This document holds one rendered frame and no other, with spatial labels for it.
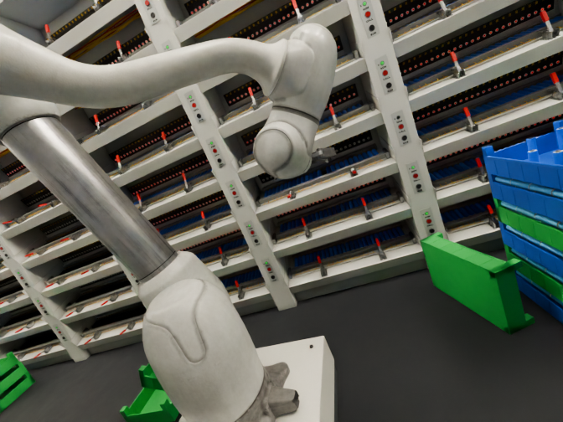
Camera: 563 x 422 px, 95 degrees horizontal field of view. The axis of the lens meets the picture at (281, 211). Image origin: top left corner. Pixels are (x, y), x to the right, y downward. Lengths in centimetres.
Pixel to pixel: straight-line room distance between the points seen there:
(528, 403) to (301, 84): 82
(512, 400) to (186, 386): 70
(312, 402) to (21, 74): 68
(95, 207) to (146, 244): 12
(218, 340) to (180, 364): 6
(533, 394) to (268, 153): 77
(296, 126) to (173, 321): 39
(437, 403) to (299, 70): 81
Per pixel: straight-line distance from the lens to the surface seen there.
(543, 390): 90
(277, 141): 46
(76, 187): 65
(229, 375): 49
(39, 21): 187
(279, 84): 52
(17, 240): 211
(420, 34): 113
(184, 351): 47
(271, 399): 56
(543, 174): 81
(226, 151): 112
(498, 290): 91
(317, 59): 54
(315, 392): 58
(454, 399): 87
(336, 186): 107
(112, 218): 63
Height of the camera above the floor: 69
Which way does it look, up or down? 12 degrees down
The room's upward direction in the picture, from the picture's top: 23 degrees counter-clockwise
